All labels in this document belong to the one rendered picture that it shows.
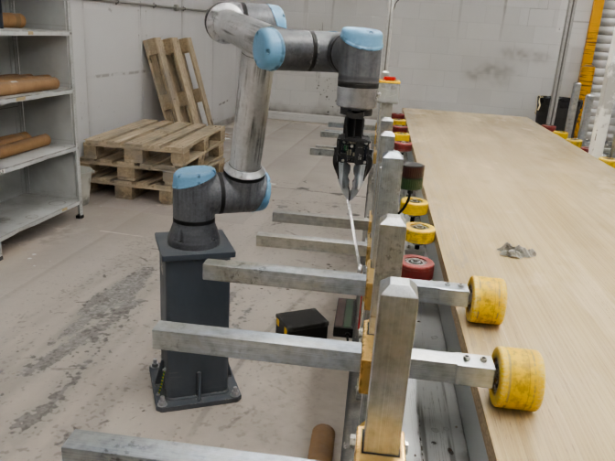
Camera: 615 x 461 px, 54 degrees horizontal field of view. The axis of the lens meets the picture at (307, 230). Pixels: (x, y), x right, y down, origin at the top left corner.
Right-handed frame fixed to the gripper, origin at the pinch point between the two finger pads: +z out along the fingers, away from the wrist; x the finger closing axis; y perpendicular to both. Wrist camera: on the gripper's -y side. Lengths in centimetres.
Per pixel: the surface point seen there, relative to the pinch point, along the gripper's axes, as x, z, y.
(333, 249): -3.4, 17.2, -9.3
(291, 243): -14.3, 16.8, -9.2
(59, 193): -211, 79, -253
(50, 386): -110, 99, -54
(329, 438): -1, 93, -34
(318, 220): -9.7, 17.5, -34.3
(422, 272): 16.9, 11.0, 18.1
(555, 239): 52, 10, -13
